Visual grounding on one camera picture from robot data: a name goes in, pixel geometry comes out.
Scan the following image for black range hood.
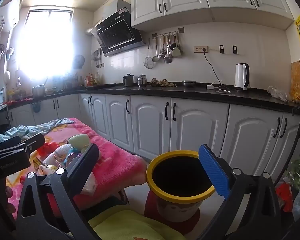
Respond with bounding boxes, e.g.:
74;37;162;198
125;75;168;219
90;0;146;57

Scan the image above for white wall cabinet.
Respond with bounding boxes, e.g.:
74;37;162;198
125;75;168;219
130;0;294;32

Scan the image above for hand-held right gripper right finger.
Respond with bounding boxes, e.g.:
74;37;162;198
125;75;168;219
197;144;290;240

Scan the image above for white crumpled bag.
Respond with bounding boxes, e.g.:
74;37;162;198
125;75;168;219
44;146;73;168

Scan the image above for pale green spatula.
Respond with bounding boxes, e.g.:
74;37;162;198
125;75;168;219
172;32;182;57

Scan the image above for steel cooking pot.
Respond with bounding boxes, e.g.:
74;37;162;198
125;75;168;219
31;85;46;98

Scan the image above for pale green packet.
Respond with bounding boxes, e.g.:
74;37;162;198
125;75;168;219
68;134;90;153

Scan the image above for dark metal pot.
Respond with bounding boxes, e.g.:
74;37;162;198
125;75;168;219
122;73;134;87

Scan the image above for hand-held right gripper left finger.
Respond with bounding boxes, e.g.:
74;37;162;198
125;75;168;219
15;143;102;240

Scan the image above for utensil rail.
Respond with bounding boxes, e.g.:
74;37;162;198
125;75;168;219
152;27;185;39

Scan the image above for black power cable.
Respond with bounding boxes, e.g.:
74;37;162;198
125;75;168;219
204;52;223;84

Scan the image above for person's left hand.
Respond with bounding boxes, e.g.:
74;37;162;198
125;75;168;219
5;187;17;215

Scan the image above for round dark pan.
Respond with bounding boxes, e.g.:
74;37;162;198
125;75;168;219
73;54;85;69

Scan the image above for red shiny snack packet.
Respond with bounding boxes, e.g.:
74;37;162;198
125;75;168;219
38;142;58;156

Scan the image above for clear plastic bag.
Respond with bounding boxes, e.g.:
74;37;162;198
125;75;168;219
267;86;289;102

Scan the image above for yellow green garment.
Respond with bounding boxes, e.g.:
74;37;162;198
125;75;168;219
87;204;188;240

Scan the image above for red plastic bag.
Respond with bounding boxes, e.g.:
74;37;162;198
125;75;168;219
275;182;294;213

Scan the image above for pink printed blanket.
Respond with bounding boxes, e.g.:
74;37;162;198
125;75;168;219
5;117;147;213

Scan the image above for yellow rimmed bucket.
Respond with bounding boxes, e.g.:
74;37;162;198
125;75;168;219
146;151;217;223

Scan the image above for blue snack packet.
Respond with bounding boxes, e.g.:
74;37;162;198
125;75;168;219
68;147;82;159

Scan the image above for bag of green vegetables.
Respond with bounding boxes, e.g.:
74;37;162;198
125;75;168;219
286;156;300;190

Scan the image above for group of condiment bottles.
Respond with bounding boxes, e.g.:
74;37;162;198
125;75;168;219
84;72;100;85

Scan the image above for window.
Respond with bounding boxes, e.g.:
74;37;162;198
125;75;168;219
16;9;74;80

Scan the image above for red stool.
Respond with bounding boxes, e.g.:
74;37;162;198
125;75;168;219
144;190;201;232

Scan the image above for light blue cloth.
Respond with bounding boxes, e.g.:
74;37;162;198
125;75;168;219
0;118;75;143

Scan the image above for wire strainer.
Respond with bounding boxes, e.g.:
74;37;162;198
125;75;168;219
143;39;152;69

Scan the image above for white tissue packet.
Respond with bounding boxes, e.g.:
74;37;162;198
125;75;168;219
80;174;98;195

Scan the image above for large steel ladle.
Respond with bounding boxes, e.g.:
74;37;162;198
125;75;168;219
164;35;173;64

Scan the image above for pile of ginger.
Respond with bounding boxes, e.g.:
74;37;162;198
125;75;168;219
150;77;178;88

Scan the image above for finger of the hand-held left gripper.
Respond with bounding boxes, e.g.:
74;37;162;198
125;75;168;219
15;133;46;158
0;136;22;153

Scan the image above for white base cabinet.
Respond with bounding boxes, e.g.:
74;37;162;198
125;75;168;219
8;92;300;178

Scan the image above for white electric kettle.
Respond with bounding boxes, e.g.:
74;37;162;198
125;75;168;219
233;63;251;91

